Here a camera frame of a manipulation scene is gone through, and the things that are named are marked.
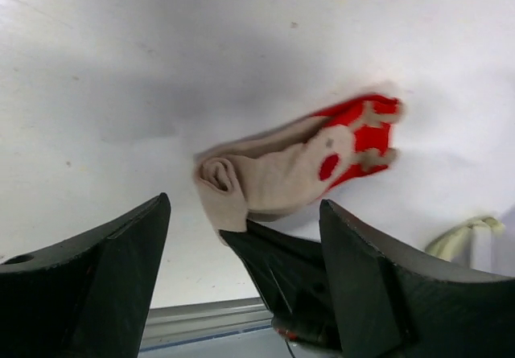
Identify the pale green ankle sock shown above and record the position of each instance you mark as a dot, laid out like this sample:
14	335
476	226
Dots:
453	242

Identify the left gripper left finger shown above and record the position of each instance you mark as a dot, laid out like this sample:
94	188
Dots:
87	296

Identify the aluminium table front rail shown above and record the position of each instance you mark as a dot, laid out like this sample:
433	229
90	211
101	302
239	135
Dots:
236	328

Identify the beige reindeer sock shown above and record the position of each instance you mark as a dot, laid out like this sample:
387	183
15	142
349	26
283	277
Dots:
282	171

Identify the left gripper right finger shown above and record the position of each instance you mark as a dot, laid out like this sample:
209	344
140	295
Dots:
392	300

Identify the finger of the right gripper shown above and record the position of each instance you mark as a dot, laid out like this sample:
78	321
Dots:
290	275

